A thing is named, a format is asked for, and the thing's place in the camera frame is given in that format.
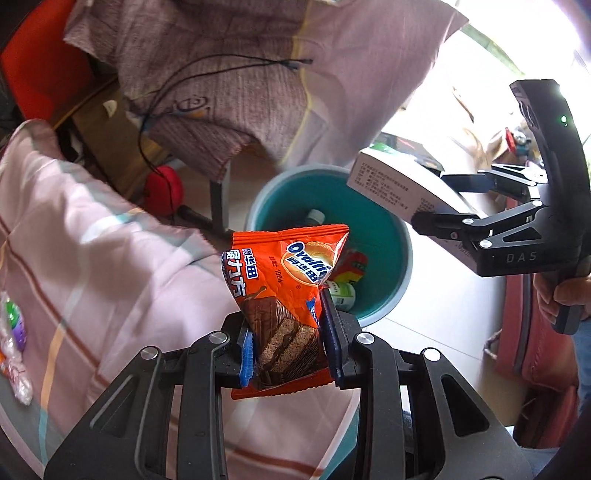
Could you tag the orange snack packet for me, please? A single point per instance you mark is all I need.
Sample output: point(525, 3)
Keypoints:
point(277, 277)

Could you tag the crumpled clear plastic wrap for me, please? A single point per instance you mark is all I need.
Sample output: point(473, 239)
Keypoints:
point(18, 378)

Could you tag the teal plastic bin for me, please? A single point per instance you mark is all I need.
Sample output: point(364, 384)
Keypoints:
point(286, 198)

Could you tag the white pill bottle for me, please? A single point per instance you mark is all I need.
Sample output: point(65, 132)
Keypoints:
point(344, 295)

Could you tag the person's right hand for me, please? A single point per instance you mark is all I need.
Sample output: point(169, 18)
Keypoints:
point(545, 295)

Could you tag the red plastic bag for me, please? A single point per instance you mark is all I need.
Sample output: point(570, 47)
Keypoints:
point(353, 265)

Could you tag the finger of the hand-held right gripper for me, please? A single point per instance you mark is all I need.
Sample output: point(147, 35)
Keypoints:
point(475, 181)
point(443, 226)

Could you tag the small white capped bottle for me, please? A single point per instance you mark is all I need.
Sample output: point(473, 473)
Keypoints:
point(316, 217)

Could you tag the grey brown cloth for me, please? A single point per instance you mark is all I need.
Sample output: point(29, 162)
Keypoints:
point(207, 92)

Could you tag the brown cardboard box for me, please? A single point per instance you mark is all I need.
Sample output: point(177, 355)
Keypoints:
point(101, 138)

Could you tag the white green cardboard box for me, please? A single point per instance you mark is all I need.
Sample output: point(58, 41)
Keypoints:
point(392, 180)

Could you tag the red cushion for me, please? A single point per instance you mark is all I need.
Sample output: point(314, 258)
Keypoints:
point(540, 350)

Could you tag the pink plaid cloth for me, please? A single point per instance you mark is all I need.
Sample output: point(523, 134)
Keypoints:
point(92, 240)

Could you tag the pale pink hanging cloth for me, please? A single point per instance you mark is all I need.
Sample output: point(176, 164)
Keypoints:
point(378, 69)

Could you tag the red round object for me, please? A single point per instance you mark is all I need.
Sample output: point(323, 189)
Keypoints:
point(161, 189)

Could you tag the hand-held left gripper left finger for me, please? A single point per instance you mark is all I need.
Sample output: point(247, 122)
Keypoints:
point(247, 360)

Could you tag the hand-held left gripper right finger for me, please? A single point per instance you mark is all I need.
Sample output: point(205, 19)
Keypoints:
point(330, 332)

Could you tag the grey metal chair leg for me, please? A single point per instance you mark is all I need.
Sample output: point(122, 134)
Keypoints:
point(217, 207)

